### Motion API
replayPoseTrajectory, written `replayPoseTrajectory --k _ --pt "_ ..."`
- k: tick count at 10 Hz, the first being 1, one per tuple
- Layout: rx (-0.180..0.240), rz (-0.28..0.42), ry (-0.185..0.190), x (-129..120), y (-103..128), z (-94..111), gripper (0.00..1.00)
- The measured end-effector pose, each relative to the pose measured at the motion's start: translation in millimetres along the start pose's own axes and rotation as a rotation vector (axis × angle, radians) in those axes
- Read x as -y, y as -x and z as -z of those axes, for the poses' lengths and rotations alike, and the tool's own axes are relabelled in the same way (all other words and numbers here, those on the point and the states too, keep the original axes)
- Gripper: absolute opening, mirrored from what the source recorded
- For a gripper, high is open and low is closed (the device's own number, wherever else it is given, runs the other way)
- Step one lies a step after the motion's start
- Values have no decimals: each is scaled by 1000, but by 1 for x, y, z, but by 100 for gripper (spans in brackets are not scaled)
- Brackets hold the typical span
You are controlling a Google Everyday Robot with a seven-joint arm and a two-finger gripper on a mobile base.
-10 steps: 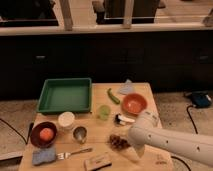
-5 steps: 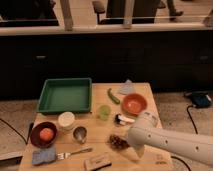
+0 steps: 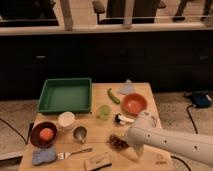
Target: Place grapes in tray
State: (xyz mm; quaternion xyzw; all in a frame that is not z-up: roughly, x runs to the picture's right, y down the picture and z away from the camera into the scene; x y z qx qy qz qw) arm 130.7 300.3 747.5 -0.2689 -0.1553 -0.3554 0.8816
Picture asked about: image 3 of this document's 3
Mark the bunch of red grapes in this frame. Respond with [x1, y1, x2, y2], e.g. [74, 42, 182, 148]
[109, 134, 129, 150]

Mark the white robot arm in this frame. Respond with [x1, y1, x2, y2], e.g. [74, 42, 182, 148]
[124, 112, 213, 166]

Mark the green plastic tray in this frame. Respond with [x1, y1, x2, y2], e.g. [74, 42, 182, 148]
[37, 78, 92, 114]

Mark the green chili pepper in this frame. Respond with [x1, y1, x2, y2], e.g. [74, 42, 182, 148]
[107, 88, 120, 105]

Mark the green plastic cup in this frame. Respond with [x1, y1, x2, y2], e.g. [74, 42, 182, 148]
[98, 105, 111, 121]

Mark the orange bowl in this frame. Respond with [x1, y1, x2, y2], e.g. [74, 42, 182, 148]
[121, 93, 148, 116]

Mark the white round container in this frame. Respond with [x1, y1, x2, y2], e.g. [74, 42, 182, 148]
[58, 112, 75, 130]

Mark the small metal cup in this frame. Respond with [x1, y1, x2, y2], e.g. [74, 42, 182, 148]
[73, 126, 87, 144]

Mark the wooden block eraser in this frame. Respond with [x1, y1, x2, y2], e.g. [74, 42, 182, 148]
[84, 153, 112, 171]

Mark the orange fruit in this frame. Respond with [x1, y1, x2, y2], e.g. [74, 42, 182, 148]
[39, 128, 54, 141]

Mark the dark red bowl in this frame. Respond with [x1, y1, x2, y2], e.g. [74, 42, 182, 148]
[30, 122, 57, 148]

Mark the silver metal fork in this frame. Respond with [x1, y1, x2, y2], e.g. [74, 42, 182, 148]
[57, 148, 93, 160]

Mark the black office chair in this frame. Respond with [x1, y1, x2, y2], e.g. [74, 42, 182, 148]
[92, 0, 166, 25]

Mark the blue sponge cloth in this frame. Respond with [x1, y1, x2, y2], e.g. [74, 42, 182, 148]
[32, 147, 56, 166]

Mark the blue device on floor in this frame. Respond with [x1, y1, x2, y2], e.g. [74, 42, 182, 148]
[184, 92, 212, 108]

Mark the white handled dish brush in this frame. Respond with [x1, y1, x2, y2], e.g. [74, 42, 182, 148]
[115, 114, 134, 125]

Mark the black floor cable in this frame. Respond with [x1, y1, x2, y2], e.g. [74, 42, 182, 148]
[170, 104, 200, 171]

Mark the black cable left floor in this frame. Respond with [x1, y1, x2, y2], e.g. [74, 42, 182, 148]
[0, 118, 34, 146]

